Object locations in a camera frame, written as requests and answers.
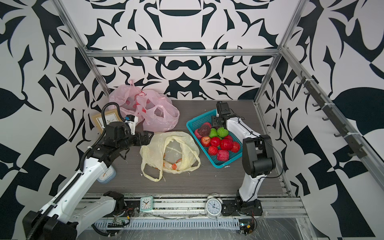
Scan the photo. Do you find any green fruit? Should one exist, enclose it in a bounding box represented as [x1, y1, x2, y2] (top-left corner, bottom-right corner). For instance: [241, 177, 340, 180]
[217, 127, 229, 139]

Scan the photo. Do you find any large pink-red fruit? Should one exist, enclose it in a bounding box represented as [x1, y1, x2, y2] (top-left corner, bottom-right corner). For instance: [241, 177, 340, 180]
[203, 122, 212, 128]

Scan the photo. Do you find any green apple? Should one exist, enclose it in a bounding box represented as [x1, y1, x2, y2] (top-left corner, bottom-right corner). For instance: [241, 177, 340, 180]
[209, 128, 219, 139]

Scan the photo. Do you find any round red apple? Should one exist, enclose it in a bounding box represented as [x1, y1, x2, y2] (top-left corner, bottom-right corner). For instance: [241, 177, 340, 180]
[225, 135, 233, 141]

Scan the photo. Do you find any dark maroon fruit yellow bag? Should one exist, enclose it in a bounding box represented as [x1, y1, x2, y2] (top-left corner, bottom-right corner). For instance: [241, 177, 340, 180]
[198, 124, 212, 137]

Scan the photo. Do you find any red cracked fruit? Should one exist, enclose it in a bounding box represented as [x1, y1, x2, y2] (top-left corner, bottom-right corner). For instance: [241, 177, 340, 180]
[201, 137, 211, 148]

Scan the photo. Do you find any teal plastic basket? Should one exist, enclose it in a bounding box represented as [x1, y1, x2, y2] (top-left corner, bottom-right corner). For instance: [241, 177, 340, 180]
[187, 110, 243, 169]

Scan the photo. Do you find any small pink-red fruit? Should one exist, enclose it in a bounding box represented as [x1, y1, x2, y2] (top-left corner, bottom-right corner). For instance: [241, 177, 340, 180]
[194, 129, 202, 140]

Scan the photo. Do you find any small red fruit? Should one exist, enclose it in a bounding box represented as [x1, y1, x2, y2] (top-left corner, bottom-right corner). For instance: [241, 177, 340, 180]
[231, 142, 241, 153]

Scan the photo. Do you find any red cracked apple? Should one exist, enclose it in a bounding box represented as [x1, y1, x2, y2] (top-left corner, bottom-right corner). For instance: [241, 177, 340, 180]
[208, 146, 219, 156]

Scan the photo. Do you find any large pink plastic bag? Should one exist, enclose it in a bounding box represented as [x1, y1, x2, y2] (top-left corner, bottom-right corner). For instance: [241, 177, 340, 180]
[109, 80, 148, 123]

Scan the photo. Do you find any small pink plastic bag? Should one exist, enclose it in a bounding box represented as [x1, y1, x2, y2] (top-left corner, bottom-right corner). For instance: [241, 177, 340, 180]
[135, 90, 180, 133]

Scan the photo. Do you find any yellow plastic bag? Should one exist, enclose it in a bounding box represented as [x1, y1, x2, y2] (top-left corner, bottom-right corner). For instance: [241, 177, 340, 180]
[140, 132, 201, 182]

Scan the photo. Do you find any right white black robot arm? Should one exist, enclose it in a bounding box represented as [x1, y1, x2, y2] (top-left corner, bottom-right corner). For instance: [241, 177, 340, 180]
[212, 101, 277, 212]

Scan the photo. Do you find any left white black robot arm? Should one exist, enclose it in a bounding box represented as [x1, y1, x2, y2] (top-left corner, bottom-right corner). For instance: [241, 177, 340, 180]
[23, 121, 154, 240]

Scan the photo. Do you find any blue square timer clock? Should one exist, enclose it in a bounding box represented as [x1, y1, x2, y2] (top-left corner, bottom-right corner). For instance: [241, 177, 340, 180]
[97, 165, 117, 184]

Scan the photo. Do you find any small teal square clock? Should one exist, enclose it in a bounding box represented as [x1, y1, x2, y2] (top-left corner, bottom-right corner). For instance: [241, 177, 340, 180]
[139, 196, 154, 213]

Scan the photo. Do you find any left circuit board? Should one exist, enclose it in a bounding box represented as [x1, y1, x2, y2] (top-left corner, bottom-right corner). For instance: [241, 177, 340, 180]
[108, 216, 131, 228]

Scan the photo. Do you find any circuit board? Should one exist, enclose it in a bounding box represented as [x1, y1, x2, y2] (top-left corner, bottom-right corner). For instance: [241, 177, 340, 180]
[108, 216, 131, 228]
[240, 220, 258, 236]

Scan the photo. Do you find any round silver alarm clock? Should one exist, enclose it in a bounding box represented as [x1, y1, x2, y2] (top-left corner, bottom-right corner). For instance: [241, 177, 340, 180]
[205, 195, 223, 219]

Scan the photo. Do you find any right circuit board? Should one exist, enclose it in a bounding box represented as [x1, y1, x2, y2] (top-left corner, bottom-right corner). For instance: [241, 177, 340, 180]
[240, 220, 258, 236]

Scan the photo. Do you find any wooden picture frame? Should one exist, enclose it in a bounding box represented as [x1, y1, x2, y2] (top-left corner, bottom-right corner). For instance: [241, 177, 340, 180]
[91, 109, 122, 133]

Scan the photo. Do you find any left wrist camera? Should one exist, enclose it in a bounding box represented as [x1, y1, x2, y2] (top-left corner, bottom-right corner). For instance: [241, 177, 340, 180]
[125, 115, 139, 135]

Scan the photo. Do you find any white slotted cable duct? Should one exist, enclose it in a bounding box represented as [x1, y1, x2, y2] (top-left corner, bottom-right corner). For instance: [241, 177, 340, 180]
[95, 219, 240, 231]

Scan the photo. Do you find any black corrugated cable hose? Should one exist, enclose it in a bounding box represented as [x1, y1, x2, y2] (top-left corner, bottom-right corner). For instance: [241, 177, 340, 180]
[25, 101, 127, 240]

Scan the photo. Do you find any wall hook rail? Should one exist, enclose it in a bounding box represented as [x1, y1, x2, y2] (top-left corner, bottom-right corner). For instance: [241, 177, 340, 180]
[298, 75, 368, 159]

